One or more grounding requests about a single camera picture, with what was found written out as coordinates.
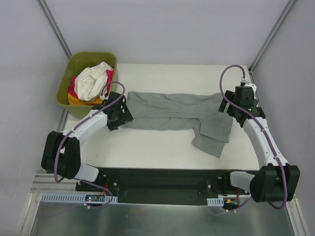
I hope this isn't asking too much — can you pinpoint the grey t shirt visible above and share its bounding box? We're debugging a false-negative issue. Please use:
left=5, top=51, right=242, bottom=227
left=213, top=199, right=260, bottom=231
left=124, top=91, right=233, bottom=158

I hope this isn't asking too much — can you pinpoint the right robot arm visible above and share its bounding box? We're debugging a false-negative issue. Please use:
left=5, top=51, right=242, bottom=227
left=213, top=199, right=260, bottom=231
left=219, top=83, right=300, bottom=204

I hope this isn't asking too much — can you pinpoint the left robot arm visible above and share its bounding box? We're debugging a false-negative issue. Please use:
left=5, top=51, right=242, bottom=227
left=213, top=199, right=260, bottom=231
left=41, top=92, right=133, bottom=191

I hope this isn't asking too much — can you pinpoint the white t shirt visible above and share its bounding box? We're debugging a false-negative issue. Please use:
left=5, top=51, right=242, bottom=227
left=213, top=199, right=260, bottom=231
left=74, top=62, right=113, bottom=101

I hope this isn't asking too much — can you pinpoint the yellow t shirt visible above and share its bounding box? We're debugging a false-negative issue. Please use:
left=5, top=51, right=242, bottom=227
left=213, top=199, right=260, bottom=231
left=67, top=93, right=102, bottom=106

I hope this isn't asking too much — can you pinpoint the pink t shirt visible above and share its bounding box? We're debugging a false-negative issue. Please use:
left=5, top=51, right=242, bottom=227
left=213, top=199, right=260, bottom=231
left=68, top=70, right=114, bottom=98

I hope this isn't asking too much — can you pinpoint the green plastic bin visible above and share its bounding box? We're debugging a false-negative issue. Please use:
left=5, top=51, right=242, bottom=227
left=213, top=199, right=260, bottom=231
left=56, top=51, right=118, bottom=118

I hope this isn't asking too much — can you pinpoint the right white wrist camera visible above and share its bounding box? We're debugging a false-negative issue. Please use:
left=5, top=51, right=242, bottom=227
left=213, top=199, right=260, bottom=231
left=240, top=78, right=257, bottom=93

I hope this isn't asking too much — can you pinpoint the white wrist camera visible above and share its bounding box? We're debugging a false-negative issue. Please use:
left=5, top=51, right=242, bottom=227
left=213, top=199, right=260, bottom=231
left=99, top=93, right=109, bottom=102
left=240, top=78, right=257, bottom=93

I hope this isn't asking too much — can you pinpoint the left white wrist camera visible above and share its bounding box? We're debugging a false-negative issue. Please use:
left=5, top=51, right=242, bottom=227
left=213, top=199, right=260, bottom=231
left=99, top=93, right=109, bottom=102

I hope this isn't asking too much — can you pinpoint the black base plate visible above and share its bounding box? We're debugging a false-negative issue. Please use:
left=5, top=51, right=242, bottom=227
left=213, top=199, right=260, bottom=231
left=75, top=167, right=252, bottom=205

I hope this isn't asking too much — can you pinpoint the right aluminium frame post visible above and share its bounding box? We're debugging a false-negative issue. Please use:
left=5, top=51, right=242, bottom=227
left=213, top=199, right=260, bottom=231
left=249, top=0, right=298, bottom=75

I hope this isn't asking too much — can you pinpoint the aluminium frame post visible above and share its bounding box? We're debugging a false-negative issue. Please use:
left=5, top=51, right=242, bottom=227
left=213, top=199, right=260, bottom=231
left=37, top=0, right=72, bottom=59
left=249, top=0, right=298, bottom=75

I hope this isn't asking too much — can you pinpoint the right slotted cable duct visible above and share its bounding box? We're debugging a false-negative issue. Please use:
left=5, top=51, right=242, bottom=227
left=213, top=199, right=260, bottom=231
left=207, top=197, right=224, bottom=207

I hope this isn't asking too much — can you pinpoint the slotted cable duct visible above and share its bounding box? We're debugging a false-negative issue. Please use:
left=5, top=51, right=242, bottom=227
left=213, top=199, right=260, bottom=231
left=207, top=197, right=224, bottom=207
left=41, top=193, right=118, bottom=205

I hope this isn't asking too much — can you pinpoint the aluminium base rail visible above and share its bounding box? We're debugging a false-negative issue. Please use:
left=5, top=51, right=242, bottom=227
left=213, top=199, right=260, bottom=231
left=31, top=173, right=79, bottom=194

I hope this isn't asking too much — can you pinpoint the left slotted cable duct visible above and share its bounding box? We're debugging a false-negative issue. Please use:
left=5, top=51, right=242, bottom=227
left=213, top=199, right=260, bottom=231
left=41, top=193, right=118, bottom=205

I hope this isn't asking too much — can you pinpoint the left aluminium frame post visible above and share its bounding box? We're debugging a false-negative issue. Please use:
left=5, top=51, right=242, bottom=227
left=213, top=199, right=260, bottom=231
left=37, top=0, right=72, bottom=59

